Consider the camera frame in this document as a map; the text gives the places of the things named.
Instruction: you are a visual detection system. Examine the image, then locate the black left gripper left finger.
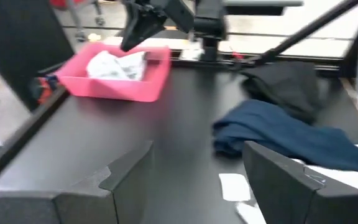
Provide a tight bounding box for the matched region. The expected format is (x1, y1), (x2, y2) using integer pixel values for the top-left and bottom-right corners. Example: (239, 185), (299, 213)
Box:
(0, 141), (154, 224)

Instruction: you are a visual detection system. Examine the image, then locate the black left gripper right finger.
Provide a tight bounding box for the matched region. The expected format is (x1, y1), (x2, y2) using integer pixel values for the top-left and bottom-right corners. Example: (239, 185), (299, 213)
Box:
(242, 140), (358, 224)

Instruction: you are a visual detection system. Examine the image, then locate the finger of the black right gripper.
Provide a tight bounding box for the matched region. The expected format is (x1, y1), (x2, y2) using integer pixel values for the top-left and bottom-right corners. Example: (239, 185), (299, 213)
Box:
(119, 2), (168, 53)

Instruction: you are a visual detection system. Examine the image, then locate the white towel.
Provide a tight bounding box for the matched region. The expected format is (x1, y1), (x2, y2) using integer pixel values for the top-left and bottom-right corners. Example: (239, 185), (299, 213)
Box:
(218, 143), (358, 224)

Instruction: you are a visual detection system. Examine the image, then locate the navy blue towel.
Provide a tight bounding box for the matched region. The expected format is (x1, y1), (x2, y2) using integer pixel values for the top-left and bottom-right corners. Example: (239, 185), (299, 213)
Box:
(212, 99), (358, 177)

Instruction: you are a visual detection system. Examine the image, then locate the black towel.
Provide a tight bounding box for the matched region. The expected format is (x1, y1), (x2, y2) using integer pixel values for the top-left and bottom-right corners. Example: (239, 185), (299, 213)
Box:
(239, 60), (323, 124)

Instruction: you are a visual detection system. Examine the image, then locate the pink plastic basket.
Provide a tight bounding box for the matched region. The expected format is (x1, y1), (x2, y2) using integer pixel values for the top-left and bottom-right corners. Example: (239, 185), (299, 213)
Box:
(54, 42), (172, 103)

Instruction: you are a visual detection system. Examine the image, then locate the red black power station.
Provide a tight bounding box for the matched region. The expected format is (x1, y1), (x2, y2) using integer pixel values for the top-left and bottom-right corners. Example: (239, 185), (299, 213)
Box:
(29, 73), (61, 106)

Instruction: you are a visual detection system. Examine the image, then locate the black aluminium table frame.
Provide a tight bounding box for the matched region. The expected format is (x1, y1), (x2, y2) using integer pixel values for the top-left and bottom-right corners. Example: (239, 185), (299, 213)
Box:
(0, 51), (358, 191)

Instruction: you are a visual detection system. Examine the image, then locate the black diagonal frame strut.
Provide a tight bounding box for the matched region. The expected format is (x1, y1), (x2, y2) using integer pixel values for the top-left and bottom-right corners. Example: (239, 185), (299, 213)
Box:
(253, 0), (358, 67)

